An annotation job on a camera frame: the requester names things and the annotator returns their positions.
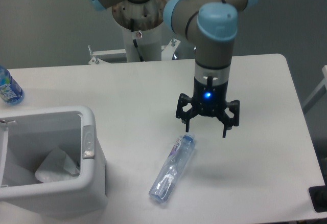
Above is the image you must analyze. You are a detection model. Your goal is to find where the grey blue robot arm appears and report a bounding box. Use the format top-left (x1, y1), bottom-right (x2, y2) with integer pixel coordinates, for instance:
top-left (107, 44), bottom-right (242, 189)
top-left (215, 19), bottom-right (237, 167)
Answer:
top-left (90, 0), bottom-right (258, 130)

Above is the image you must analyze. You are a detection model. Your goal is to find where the white frame at right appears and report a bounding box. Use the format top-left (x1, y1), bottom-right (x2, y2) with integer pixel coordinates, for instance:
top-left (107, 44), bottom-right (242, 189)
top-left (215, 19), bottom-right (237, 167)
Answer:
top-left (302, 65), bottom-right (326, 114)

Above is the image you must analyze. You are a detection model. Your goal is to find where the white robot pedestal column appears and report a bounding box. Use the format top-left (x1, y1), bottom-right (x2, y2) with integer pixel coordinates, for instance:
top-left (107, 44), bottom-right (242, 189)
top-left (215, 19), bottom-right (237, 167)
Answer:
top-left (111, 0), bottom-right (169, 62)

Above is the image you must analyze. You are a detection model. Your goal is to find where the black clamp at table edge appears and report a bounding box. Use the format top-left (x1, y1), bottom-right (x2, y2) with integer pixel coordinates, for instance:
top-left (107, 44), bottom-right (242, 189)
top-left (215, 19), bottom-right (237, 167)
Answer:
top-left (309, 185), bottom-right (326, 213)

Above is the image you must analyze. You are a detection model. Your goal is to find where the black cable on pedestal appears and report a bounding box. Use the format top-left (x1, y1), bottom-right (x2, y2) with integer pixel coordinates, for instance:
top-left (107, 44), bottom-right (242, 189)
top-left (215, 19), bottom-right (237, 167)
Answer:
top-left (130, 18), bottom-right (144, 62)

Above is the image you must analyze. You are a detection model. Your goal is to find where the white pedestal base frame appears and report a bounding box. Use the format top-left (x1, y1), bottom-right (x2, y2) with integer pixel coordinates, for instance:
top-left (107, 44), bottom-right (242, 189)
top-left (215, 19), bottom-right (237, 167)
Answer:
top-left (88, 38), bottom-right (196, 65)

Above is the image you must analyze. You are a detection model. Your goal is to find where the clear plastic bottle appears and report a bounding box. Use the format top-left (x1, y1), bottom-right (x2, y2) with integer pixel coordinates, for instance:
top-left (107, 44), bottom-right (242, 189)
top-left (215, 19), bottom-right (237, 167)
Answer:
top-left (149, 133), bottom-right (195, 204)

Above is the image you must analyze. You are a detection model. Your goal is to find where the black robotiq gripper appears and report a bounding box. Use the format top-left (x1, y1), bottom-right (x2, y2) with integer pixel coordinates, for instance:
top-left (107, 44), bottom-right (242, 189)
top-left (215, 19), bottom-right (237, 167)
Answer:
top-left (176, 79), bottom-right (240, 138)

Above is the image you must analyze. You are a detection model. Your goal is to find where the blue labelled water bottle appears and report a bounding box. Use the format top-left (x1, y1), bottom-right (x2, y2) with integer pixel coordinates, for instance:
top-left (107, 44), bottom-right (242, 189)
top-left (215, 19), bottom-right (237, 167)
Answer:
top-left (1, 66), bottom-right (25, 105)

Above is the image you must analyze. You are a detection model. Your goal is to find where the white trash can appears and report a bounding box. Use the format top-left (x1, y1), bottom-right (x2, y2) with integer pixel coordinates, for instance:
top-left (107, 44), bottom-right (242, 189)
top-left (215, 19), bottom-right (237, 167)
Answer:
top-left (1, 106), bottom-right (107, 216)

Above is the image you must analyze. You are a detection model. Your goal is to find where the white paper wrapper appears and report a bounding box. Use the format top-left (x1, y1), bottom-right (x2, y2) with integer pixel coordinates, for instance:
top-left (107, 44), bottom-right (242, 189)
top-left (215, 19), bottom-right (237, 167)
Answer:
top-left (34, 147), bottom-right (80, 183)

